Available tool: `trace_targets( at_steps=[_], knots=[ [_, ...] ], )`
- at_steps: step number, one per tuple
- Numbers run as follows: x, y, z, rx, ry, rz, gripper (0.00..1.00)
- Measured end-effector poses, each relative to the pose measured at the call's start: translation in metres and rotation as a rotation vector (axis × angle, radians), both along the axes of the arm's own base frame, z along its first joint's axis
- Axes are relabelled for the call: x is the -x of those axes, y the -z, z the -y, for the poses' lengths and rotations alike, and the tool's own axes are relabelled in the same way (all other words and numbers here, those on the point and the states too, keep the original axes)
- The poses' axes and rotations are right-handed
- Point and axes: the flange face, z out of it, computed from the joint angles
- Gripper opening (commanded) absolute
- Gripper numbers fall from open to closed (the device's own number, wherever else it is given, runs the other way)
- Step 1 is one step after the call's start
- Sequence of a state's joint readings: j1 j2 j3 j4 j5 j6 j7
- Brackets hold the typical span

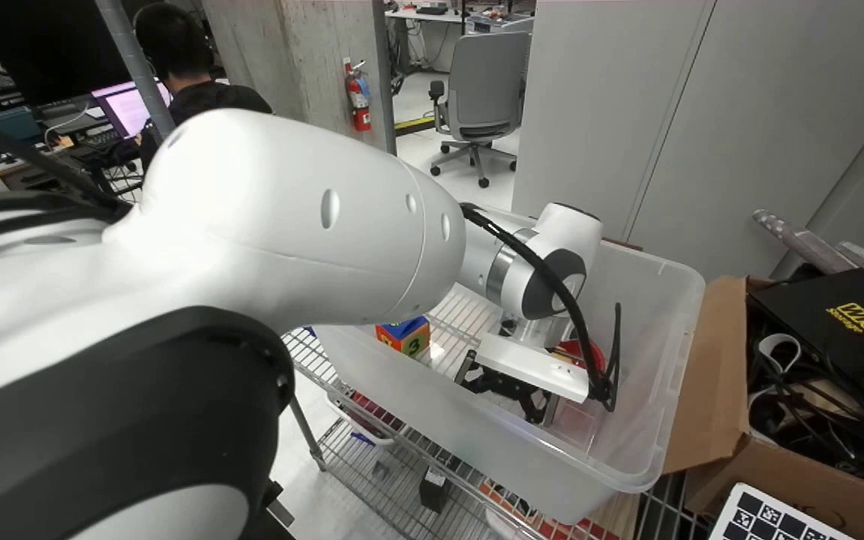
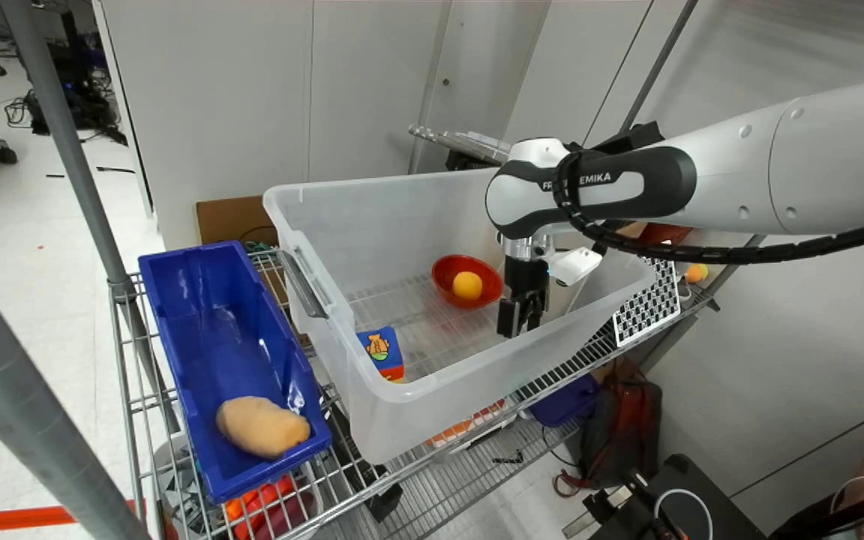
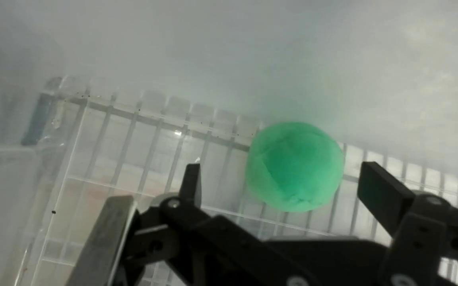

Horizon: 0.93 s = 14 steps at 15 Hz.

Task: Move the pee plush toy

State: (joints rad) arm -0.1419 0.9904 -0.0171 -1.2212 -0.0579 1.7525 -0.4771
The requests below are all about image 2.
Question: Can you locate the yellow ball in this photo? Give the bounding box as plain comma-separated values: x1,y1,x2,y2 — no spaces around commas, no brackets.
449,271,487,306

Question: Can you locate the orange mesh item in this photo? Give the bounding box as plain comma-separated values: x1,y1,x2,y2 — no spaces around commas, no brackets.
221,473,312,540

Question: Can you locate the brown cardboard box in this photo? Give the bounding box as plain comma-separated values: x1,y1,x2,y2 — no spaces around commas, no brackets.
196,194,282,248

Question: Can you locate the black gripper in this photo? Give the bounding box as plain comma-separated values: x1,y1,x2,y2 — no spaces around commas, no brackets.
495,230,555,342

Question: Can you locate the blue plastic bin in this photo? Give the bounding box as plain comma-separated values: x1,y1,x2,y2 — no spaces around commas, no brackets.
134,236,339,508

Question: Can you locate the clear plastic bin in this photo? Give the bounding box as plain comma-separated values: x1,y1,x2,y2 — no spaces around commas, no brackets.
262,164,687,464

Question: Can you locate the gray tripod pole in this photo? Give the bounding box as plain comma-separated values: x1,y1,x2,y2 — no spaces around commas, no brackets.
616,0,701,134

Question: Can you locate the colourful toy block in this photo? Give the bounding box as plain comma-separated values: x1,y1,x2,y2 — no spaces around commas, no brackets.
354,324,412,388

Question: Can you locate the tan potato bread roll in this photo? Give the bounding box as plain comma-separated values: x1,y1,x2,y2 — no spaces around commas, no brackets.
214,392,314,463

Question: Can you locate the metal wire shelf cart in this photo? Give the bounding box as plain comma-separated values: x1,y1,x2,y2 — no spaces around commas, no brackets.
111,242,747,540

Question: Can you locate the thin gray metal frame pole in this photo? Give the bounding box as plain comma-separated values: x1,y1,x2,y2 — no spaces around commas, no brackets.
0,0,142,304

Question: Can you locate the black device with round ring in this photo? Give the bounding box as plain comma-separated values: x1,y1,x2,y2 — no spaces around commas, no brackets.
580,454,767,540

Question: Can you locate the red bowl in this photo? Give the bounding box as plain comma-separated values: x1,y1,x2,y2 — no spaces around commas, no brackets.
429,251,506,311

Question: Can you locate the dark blue plastic container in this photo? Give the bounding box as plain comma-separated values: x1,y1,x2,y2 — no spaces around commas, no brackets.
527,375,603,430

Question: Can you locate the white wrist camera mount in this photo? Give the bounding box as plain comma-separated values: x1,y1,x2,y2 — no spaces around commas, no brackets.
548,246,607,290

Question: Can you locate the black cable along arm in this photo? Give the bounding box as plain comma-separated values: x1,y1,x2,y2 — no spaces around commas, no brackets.
548,120,864,271

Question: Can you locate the thick gray metal frame beam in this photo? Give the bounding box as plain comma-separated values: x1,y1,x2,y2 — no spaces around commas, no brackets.
0,242,151,540

